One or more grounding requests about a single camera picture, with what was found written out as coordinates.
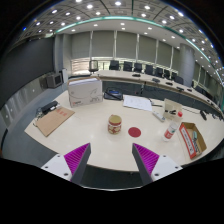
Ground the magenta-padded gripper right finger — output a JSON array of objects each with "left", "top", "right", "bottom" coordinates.
[{"left": 131, "top": 142, "right": 184, "bottom": 186}]

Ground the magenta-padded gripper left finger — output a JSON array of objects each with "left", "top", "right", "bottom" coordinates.
[{"left": 40, "top": 142, "right": 92, "bottom": 185}]

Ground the clear red-capped water bottle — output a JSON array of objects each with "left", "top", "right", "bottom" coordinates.
[{"left": 162, "top": 111, "right": 184, "bottom": 143}]

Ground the flat round red coaster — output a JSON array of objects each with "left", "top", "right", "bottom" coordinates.
[{"left": 127, "top": 126, "right": 142, "bottom": 138}]

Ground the open brown red-labelled cardboard box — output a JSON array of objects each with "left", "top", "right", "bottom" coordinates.
[{"left": 178, "top": 121, "right": 208, "bottom": 160}]

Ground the brown cardboard sheet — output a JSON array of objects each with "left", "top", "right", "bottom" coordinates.
[{"left": 34, "top": 106, "right": 76, "bottom": 138}]

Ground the white power strip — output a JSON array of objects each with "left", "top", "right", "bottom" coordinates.
[{"left": 151, "top": 109, "right": 166, "bottom": 123}]

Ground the red and cream patterned mug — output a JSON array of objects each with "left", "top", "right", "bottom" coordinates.
[{"left": 107, "top": 114, "right": 123, "bottom": 135}]

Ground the white printed paper sheet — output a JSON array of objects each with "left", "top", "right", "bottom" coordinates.
[{"left": 122, "top": 94, "right": 154, "bottom": 112}]

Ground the white open organizer box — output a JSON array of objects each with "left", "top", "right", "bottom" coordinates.
[{"left": 162, "top": 98, "right": 184, "bottom": 121}]

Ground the black flat device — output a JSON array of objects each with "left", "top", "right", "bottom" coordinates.
[{"left": 39, "top": 100, "right": 59, "bottom": 115}]

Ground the white printed cardboard carton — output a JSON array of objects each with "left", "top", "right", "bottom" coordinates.
[{"left": 67, "top": 77, "right": 104, "bottom": 108}]

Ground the long curved conference desk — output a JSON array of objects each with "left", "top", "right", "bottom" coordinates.
[{"left": 68, "top": 69, "right": 224, "bottom": 116}]

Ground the grey box monitor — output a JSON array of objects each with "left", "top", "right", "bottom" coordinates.
[{"left": 45, "top": 72, "right": 64, "bottom": 89}]

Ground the row of black office chairs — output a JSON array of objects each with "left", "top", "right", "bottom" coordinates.
[{"left": 108, "top": 59, "right": 185, "bottom": 86}]

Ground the group of ceiling lights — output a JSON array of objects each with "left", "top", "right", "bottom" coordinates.
[{"left": 21, "top": 0, "right": 221, "bottom": 73}]

